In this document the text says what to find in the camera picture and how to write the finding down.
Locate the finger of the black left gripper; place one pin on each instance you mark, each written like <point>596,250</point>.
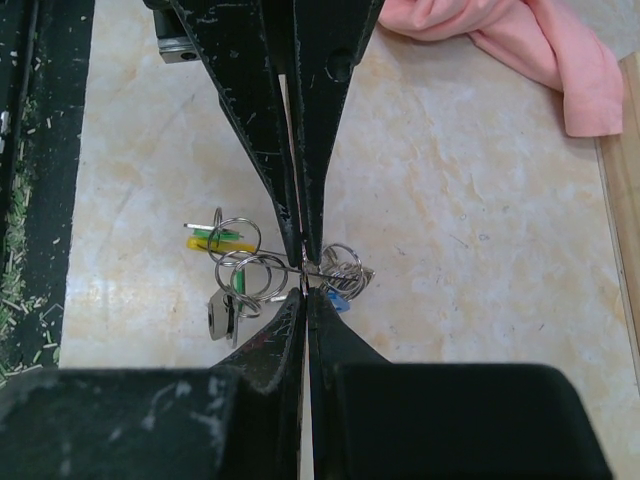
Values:
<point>329,41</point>

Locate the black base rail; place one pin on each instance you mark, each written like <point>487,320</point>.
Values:
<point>45,49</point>

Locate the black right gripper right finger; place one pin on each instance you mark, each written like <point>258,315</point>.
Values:
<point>354,418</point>

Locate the black tagged key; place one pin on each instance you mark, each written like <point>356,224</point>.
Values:
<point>223,317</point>

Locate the green tagged key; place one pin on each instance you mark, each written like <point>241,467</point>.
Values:
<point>221,234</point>
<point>238,282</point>

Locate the large keyring with small rings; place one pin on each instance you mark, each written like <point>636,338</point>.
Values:
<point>266,271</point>

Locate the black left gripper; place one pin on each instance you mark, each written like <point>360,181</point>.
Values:
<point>241,44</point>

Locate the wooden clothes rack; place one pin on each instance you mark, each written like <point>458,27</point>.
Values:
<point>618,158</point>

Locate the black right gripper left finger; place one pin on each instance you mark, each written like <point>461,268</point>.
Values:
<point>255,396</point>

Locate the blue tagged key bunch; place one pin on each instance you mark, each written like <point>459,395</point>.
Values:
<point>338,302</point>

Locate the pink cloth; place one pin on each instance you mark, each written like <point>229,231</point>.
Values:
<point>542,40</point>

